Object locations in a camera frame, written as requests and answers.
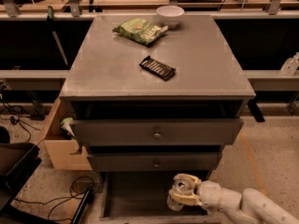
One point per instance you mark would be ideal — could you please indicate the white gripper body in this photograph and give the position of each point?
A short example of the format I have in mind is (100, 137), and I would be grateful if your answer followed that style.
(209, 192)

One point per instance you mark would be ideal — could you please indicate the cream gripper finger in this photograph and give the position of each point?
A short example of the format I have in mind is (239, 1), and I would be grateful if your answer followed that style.
(175, 199)
(185, 181)

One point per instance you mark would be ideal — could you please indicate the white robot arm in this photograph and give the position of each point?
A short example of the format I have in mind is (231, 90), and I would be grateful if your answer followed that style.
(248, 207)

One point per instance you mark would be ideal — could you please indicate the grey bottom drawer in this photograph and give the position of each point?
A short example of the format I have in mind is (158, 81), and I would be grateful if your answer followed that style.
(140, 198)

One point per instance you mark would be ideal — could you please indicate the grey drawer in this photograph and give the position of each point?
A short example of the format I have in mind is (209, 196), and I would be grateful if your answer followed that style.
(140, 198)
(132, 162)
(156, 132)

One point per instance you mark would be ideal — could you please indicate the grey middle drawer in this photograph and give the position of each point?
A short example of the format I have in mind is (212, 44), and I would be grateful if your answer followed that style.
(132, 162)

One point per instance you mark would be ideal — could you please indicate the grey top drawer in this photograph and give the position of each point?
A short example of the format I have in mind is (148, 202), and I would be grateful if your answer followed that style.
(156, 132)

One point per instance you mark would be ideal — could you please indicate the grey drawer cabinet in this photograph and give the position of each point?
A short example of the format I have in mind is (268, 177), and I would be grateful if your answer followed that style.
(106, 81)

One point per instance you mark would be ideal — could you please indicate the black chocolate bar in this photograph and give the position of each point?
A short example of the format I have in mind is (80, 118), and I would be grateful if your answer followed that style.
(161, 70)

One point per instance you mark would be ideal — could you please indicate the wooden box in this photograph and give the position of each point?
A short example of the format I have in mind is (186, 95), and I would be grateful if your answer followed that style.
(63, 151)

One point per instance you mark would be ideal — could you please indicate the green item in box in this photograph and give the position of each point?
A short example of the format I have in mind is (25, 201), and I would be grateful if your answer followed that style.
(65, 126)

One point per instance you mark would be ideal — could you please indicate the clear plastic bottle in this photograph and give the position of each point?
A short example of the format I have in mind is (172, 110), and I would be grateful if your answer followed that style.
(290, 66)

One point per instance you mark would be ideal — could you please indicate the green chip bag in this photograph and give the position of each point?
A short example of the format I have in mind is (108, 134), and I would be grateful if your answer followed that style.
(140, 30)

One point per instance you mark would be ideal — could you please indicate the white bowl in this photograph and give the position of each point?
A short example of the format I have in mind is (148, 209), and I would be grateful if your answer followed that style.
(170, 15)

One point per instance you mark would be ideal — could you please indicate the black chair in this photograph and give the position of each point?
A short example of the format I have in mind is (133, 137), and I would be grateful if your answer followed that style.
(18, 161)

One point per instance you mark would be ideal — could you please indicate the green handled tool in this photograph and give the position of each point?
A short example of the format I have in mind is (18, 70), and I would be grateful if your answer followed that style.
(50, 20)

